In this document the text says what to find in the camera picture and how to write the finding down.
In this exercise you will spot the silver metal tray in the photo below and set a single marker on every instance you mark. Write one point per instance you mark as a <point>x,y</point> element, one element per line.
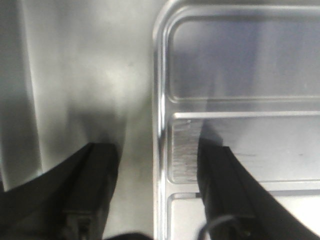
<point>153,77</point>

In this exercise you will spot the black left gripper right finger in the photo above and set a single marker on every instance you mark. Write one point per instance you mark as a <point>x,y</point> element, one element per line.
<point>236,206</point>

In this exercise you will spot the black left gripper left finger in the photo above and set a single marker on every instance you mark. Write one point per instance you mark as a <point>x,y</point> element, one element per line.
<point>69,202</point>

